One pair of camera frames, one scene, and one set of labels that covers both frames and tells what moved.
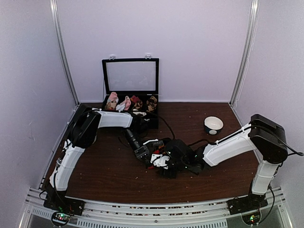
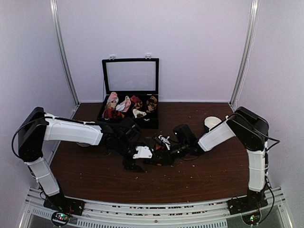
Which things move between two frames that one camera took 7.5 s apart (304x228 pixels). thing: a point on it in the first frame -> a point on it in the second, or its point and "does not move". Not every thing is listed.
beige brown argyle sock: x=152 y=103 does not move
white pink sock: x=125 y=105 does not move
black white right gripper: x=167 y=175 -> x=168 y=159
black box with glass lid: x=131 y=86 does not move
